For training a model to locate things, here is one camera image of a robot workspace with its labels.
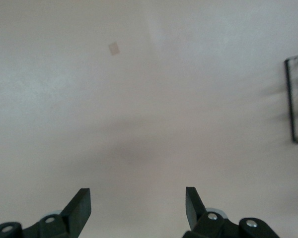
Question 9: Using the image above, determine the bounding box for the small square tape mark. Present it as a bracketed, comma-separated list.
[107, 42, 122, 56]

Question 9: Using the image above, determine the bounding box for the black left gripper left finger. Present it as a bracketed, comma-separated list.
[0, 187, 92, 238]

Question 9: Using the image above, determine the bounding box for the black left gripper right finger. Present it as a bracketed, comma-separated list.
[183, 186, 284, 238]

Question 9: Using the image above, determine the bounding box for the black wire cup holder rack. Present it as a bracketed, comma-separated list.
[284, 53, 298, 144]

